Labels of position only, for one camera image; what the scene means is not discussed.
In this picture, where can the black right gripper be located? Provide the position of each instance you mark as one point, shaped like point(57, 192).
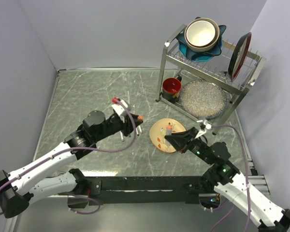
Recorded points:
point(180, 139)

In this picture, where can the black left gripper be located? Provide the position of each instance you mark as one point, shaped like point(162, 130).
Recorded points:
point(126, 123)

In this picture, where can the white marker with green end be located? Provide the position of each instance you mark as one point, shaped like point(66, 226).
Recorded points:
point(122, 136)

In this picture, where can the grey marker with orange tip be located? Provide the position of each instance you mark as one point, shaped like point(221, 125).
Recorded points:
point(168, 132)

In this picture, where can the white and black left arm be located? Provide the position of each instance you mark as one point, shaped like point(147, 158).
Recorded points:
point(29, 184)

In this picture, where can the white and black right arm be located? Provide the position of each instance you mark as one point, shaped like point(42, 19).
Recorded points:
point(227, 180)

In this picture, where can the tan decorated plate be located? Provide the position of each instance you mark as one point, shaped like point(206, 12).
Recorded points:
point(158, 130)

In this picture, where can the speckled glass plate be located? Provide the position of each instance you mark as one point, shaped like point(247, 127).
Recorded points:
point(202, 99)

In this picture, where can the red and black mug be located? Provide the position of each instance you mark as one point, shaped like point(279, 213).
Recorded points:
point(171, 88)

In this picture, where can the steel dish rack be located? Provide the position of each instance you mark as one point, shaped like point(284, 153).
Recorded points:
point(214, 71)

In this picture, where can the black base beam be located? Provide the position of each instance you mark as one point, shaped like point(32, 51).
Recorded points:
point(150, 189)

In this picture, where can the blue wavy bowl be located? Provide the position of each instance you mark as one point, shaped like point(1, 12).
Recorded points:
point(200, 56)

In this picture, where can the dark red-rimmed plate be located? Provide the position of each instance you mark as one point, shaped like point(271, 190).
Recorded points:
point(239, 56)

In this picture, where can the cream bowl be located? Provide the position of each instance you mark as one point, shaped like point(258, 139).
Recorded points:
point(201, 34)

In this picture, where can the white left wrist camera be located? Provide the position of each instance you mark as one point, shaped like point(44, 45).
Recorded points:
point(120, 107)

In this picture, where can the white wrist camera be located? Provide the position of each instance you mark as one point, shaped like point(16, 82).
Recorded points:
point(205, 125)
point(120, 107)

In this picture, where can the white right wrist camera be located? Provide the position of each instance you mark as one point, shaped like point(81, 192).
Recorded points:
point(205, 125)

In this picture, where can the aluminium frame rail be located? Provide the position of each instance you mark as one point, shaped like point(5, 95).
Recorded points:
point(259, 182)

